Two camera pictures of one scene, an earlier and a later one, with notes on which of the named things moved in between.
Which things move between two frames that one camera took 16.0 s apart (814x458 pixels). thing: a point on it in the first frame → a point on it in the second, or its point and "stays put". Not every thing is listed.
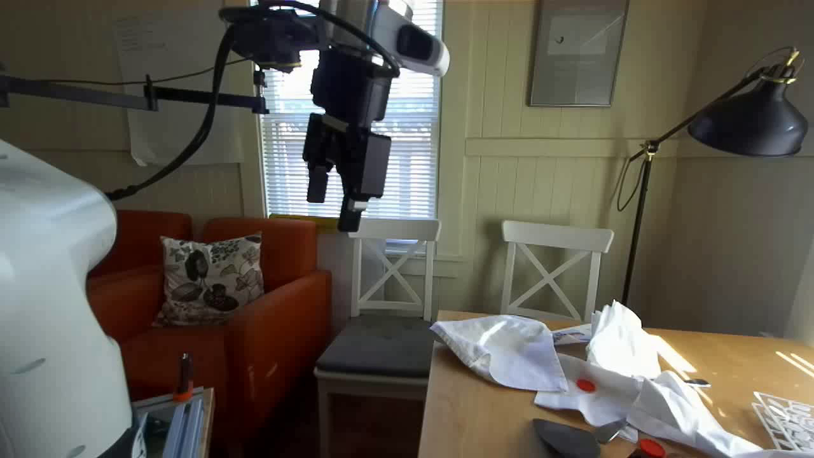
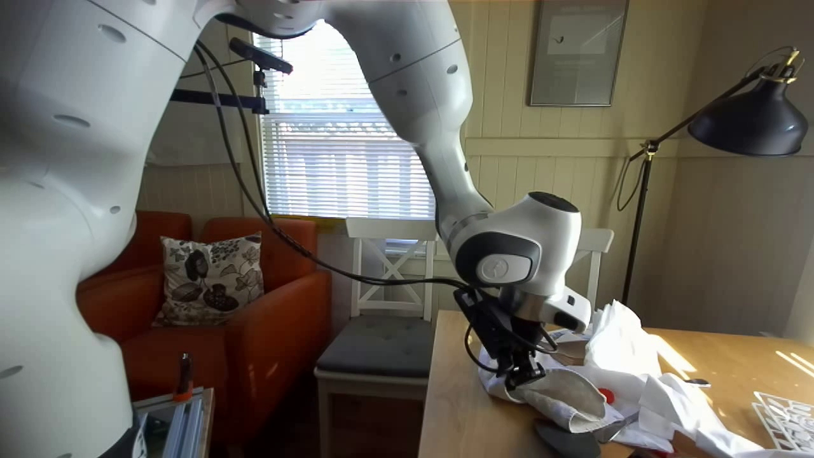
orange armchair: [264, 363] stays put
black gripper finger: [317, 185] → [513, 379]
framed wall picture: [576, 54] stays put
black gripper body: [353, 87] → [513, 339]
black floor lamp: [764, 119] stays put
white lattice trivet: [788, 424] stays put
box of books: [177, 426] stays put
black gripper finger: [350, 214] → [530, 376]
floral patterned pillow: [208, 281] stays put
